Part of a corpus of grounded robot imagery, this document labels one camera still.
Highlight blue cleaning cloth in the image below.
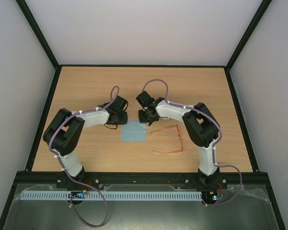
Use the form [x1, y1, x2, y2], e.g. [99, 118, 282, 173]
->
[120, 120, 146, 142]

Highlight red thin frame sunglasses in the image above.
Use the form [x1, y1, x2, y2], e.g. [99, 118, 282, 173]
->
[149, 125, 183, 155]

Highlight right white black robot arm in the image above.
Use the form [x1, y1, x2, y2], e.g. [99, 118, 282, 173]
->
[136, 91, 222, 188]

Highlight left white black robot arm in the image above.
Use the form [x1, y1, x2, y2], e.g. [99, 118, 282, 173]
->
[43, 96, 128, 189]

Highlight left circuit board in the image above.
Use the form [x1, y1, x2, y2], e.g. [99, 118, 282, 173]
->
[67, 190, 89, 199]

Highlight circuit board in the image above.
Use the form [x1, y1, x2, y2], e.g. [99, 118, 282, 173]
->
[67, 190, 89, 199]
[202, 189, 225, 201]

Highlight right circuit board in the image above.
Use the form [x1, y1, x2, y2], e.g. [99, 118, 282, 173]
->
[202, 189, 225, 201]

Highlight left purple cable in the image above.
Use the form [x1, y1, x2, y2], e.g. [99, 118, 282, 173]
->
[49, 86, 120, 227]

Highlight purple cable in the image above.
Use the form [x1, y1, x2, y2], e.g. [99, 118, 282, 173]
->
[143, 80, 243, 207]
[49, 86, 120, 227]

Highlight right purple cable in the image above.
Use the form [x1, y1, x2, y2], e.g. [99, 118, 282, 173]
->
[143, 80, 243, 207]

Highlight light blue slotted cable duct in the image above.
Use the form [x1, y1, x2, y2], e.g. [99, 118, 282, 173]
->
[20, 191, 202, 201]

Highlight black aluminium frame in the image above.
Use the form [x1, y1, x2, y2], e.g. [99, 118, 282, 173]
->
[0, 0, 287, 230]

